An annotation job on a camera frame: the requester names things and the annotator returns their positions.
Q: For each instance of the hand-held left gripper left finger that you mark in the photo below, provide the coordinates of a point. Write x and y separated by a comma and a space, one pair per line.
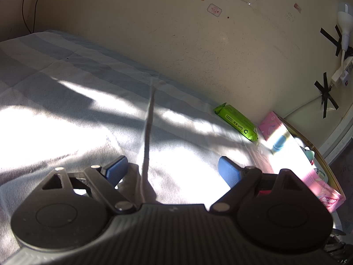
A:
115, 169

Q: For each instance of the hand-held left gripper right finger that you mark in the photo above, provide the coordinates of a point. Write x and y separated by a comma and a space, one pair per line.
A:
229, 171

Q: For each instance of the pink gold tin box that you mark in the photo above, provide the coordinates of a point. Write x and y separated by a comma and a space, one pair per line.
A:
300, 168

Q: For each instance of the green wet wipes pack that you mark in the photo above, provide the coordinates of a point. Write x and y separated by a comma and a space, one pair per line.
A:
237, 121

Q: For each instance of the grey striped bedsheet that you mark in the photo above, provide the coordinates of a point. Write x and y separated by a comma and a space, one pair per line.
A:
82, 110

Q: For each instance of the light teal plush toy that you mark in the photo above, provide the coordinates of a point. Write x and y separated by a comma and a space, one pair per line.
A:
309, 153

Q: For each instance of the black tape strip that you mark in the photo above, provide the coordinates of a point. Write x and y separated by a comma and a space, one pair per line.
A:
339, 40
331, 37
328, 95

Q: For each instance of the white power strip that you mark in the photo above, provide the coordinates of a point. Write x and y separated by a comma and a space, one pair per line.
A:
343, 70

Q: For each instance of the white gooseneck bulb lamp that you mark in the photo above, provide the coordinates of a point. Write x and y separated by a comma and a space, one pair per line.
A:
344, 19

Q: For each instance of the white red outlined wall sticker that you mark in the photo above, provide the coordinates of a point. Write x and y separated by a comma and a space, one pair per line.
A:
214, 10

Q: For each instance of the pink wall sticker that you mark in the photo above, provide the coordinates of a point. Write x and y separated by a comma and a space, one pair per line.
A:
297, 7

